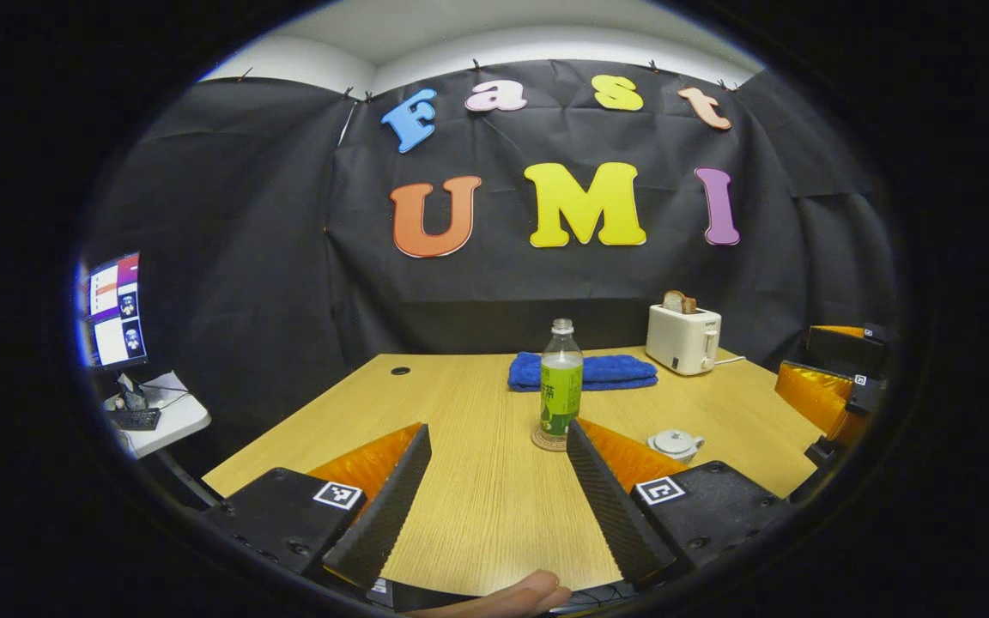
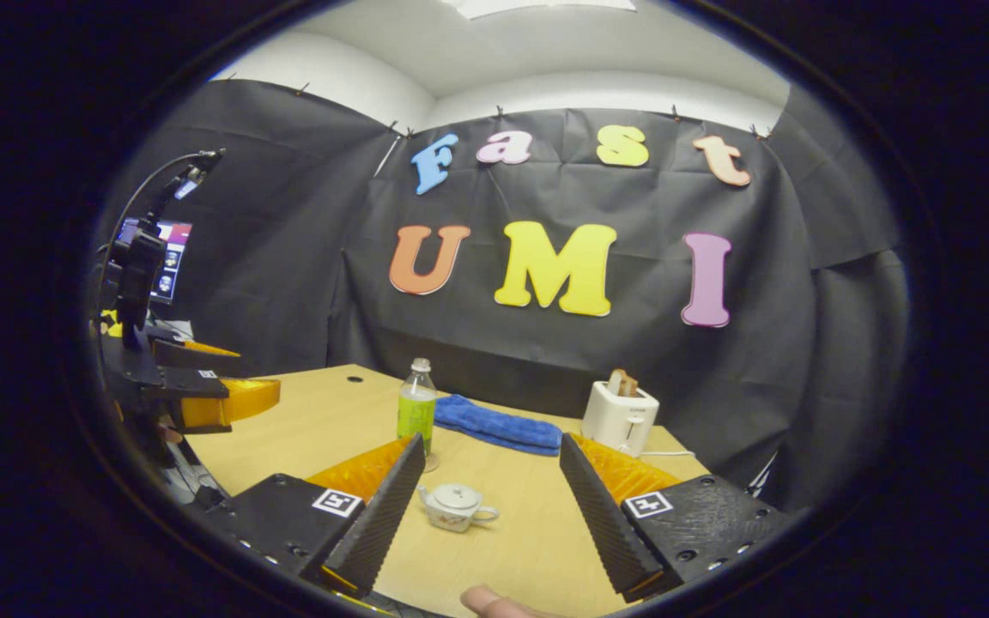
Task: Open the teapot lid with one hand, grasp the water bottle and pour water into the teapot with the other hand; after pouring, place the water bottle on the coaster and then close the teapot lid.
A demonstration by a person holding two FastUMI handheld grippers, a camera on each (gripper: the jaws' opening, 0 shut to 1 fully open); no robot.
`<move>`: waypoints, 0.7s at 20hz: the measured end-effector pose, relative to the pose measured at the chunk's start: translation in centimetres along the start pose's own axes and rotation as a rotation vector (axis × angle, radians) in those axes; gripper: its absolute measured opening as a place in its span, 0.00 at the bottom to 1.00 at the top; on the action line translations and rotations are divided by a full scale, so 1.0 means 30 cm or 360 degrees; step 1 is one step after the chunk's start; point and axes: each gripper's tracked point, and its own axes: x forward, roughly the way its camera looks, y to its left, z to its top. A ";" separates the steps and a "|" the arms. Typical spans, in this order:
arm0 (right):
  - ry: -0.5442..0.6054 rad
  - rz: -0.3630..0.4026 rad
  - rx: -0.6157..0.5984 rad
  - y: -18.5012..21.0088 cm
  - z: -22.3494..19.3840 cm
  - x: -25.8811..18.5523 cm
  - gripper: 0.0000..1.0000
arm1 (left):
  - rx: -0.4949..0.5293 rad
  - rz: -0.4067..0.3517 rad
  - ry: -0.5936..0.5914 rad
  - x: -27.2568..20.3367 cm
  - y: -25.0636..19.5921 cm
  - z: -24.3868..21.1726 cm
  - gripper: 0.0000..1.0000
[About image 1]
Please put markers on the white ceramic teacup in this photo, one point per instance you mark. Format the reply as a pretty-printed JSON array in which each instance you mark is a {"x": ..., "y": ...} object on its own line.
[{"x": 675, "y": 456}]

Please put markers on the black keyboard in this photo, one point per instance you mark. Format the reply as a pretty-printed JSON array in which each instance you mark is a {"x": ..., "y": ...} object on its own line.
[{"x": 136, "y": 419}]

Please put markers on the clear green-label water bottle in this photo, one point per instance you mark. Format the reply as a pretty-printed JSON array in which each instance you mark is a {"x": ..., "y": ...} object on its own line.
[{"x": 561, "y": 386}]

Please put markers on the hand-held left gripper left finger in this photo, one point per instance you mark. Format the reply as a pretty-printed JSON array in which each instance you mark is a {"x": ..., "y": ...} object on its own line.
[{"x": 387, "y": 515}]

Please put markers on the white teacup lid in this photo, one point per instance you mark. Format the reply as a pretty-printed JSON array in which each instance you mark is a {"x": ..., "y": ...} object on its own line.
[{"x": 673, "y": 440}]

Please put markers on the round cork coaster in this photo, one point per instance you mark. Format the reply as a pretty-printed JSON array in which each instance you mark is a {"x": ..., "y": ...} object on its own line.
[{"x": 544, "y": 444}]

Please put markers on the blue folded towel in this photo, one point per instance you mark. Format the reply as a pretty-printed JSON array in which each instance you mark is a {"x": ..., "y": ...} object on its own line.
[{"x": 615, "y": 371}]

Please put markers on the white side desk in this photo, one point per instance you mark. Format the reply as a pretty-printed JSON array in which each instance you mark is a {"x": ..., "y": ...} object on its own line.
[{"x": 177, "y": 421}]

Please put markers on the white toaster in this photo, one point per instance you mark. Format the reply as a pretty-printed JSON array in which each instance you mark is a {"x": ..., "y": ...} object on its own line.
[{"x": 679, "y": 339}]

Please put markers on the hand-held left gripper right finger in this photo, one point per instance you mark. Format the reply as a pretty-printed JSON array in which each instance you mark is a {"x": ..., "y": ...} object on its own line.
[{"x": 610, "y": 515}]

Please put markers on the brown bread slice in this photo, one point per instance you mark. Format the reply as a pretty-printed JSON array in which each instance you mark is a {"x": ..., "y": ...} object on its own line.
[{"x": 679, "y": 302}]

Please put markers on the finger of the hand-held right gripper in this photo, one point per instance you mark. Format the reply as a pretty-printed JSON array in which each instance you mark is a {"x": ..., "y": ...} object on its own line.
[
  {"x": 812, "y": 395},
  {"x": 838, "y": 348}
]

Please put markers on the computer monitor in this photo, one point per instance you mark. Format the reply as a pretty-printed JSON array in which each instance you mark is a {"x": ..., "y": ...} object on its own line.
[{"x": 115, "y": 309}]

